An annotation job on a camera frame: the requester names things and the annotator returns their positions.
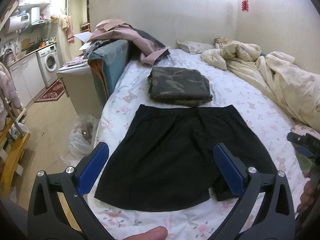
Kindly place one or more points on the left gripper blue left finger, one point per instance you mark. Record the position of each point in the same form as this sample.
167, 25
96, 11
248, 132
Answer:
89, 168

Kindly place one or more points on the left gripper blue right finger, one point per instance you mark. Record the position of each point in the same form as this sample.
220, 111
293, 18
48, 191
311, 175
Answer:
232, 169

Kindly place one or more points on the black shorts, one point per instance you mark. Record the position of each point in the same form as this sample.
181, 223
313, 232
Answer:
165, 161

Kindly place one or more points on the left hand thumb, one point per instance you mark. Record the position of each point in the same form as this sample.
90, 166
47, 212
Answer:
158, 233

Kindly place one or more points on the white plastic bag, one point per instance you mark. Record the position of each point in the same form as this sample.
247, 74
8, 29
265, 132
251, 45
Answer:
81, 139

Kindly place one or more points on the cream quilt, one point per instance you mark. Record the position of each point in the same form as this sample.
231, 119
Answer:
275, 74

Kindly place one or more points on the yellow wooden stool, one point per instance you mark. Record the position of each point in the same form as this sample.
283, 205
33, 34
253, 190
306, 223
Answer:
9, 161

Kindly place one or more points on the red floor mat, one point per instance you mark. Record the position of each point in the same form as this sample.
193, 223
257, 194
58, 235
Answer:
53, 93

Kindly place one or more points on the folded camouflage pants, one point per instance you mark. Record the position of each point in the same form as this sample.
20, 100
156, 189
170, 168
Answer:
179, 86

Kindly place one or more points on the white side table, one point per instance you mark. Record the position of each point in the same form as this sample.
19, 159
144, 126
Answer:
77, 80

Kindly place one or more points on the white floral bed sheet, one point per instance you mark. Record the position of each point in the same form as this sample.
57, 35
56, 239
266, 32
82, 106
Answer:
269, 122

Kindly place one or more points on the white kitchen cabinet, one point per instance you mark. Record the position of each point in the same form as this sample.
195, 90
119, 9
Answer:
27, 78

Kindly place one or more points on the teal sofa chair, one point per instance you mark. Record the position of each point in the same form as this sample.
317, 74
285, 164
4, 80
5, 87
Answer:
107, 64

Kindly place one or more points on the white washing machine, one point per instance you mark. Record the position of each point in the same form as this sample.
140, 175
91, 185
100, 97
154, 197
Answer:
48, 63

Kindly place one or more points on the floral pillow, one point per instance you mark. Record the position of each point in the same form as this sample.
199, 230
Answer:
194, 47

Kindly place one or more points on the pink jacket pile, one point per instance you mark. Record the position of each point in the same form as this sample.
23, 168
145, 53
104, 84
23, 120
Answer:
151, 49

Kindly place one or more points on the white water heater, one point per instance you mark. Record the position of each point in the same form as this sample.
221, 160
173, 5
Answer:
17, 22

